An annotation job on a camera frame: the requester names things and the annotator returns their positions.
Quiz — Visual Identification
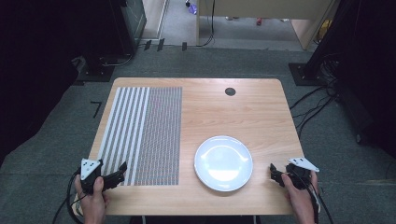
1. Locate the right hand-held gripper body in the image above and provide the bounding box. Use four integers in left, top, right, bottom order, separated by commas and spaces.
285, 157, 320, 191

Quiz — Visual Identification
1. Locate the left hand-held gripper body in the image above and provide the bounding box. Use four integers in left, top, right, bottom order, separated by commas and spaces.
79, 158, 105, 196

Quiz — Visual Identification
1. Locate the person's right hand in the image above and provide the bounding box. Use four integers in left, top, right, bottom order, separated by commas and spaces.
280, 170, 320, 218

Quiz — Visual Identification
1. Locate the person's left hand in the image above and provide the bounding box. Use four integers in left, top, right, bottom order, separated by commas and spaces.
74, 175, 110, 218

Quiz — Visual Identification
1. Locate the grey striped placemat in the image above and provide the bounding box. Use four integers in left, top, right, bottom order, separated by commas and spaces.
97, 86, 183, 187

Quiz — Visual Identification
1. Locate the white round plate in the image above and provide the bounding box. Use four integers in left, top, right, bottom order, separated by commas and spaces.
193, 134, 254, 193

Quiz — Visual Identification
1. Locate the black curtain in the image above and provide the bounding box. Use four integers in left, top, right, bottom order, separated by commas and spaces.
306, 0, 396, 160
0, 0, 125, 166

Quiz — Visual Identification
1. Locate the black metal stand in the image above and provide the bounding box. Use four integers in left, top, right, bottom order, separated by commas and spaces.
76, 0, 138, 83

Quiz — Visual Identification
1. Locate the beige wooden desk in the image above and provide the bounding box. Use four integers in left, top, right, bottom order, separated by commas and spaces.
195, 0, 339, 51

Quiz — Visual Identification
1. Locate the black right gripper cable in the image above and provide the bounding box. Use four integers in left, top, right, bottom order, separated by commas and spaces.
291, 170, 334, 224

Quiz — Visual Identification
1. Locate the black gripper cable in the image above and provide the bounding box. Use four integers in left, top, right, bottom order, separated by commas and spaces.
51, 169, 89, 224
291, 170, 334, 224

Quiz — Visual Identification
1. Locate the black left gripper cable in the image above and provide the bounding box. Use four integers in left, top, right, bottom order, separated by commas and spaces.
51, 169, 89, 224

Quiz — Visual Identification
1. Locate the bundle of black floor cables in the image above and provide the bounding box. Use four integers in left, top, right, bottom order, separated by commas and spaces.
289, 52, 344, 138

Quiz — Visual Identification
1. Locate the black stand base plate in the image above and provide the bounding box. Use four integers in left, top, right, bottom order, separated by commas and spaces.
288, 62, 328, 87

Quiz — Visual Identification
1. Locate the black hanging cable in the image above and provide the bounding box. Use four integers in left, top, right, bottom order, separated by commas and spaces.
195, 0, 217, 49

